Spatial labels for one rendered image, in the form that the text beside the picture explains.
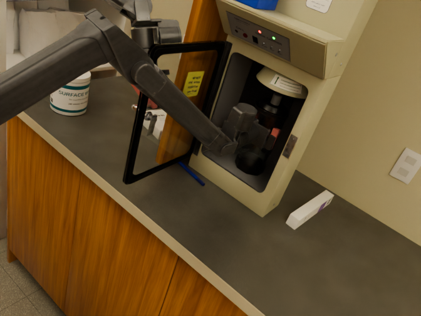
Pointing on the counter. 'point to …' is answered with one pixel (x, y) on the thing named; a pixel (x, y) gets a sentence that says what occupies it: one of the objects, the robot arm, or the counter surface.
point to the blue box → (260, 4)
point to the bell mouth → (282, 83)
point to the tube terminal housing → (280, 180)
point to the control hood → (329, 52)
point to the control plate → (243, 27)
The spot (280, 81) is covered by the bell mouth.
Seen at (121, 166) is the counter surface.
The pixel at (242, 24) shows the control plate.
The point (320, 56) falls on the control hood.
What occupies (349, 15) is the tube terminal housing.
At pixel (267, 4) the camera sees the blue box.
